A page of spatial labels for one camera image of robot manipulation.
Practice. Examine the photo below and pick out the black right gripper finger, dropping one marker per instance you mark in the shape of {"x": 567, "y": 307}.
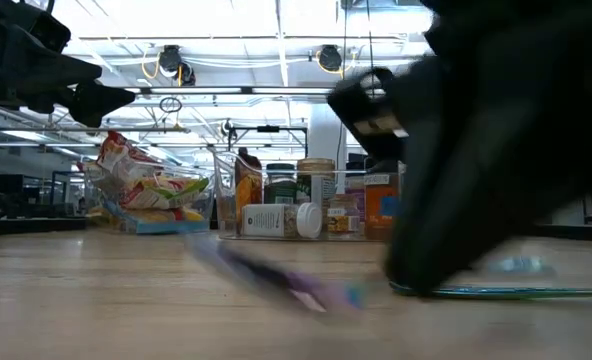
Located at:
{"x": 466, "y": 200}

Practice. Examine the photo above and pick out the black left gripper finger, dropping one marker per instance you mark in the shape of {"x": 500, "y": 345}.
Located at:
{"x": 101, "y": 102}
{"x": 56, "y": 75}

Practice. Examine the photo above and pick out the teal silicone spoon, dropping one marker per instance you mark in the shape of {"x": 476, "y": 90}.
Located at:
{"x": 521, "y": 265}

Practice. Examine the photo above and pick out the black-lidded orange label spice jar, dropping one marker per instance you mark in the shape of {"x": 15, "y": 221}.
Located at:
{"x": 378, "y": 215}

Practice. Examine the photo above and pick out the black-lidded purple label spice jar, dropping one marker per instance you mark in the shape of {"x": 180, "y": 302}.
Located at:
{"x": 356, "y": 195}

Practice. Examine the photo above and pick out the small cork-lidded saffron jar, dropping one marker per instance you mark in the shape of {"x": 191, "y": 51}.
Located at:
{"x": 343, "y": 220}

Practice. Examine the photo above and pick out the large gold label seasoning jar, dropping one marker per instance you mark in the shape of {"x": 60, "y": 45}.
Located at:
{"x": 321, "y": 190}

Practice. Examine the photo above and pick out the blue and white ramen packet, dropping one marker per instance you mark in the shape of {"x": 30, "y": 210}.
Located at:
{"x": 176, "y": 227}

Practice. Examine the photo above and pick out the white-lidded spice jar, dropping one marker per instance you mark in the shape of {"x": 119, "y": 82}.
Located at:
{"x": 271, "y": 220}

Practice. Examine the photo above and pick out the iridescent purple metal spoon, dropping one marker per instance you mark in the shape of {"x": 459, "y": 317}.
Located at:
{"x": 276, "y": 275}

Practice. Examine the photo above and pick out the iridescent green-blue metal spoon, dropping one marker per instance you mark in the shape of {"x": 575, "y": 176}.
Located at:
{"x": 526, "y": 292}

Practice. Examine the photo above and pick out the yellow ramen noodle packet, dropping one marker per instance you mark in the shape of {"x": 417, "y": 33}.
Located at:
{"x": 151, "y": 216}

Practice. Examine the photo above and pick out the clear plastic bin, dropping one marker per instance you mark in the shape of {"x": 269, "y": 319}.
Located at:
{"x": 221, "y": 200}
{"x": 203, "y": 200}

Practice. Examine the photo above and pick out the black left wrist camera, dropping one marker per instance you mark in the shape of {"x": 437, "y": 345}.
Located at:
{"x": 51, "y": 32}

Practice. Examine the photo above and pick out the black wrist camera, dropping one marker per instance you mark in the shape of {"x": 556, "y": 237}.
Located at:
{"x": 51, "y": 32}
{"x": 366, "y": 115}

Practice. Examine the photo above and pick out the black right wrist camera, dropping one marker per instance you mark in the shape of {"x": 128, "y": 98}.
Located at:
{"x": 366, "y": 115}

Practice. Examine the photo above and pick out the black metal gantry frame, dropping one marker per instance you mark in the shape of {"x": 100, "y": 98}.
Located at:
{"x": 268, "y": 128}

